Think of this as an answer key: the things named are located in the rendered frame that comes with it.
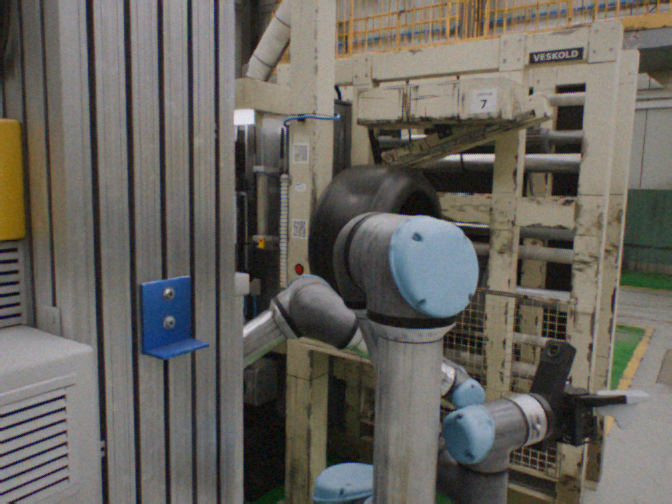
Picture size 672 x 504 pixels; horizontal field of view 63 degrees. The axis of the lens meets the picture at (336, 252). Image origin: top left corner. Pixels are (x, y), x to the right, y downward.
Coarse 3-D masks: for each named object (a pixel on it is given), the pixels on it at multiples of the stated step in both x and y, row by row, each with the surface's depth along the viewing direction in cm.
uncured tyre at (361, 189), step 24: (360, 168) 195; (384, 168) 189; (408, 168) 193; (336, 192) 186; (360, 192) 181; (384, 192) 179; (408, 192) 186; (432, 192) 202; (312, 216) 191; (336, 216) 181; (432, 216) 217; (312, 240) 186; (312, 264) 188; (336, 288) 185
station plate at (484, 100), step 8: (496, 88) 192; (472, 96) 197; (480, 96) 195; (488, 96) 193; (496, 96) 192; (472, 104) 197; (480, 104) 195; (488, 104) 194; (472, 112) 197; (480, 112) 196
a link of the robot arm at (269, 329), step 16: (288, 288) 131; (272, 304) 129; (288, 304) 127; (256, 320) 129; (272, 320) 128; (288, 320) 127; (256, 336) 127; (272, 336) 128; (288, 336) 130; (256, 352) 128
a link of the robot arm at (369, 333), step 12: (360, 216) 76; (348, 228) 76; (336, 240) 78; (336, 252) 77; (336, 264) 77; (336, 276) 80; (348, 288) 79; (348, 300) 81; (360, 300) 80; (360, 312) 81; (360, 324) 84; (372, 336) 83; (372, 348) 84; (372, 360) 86
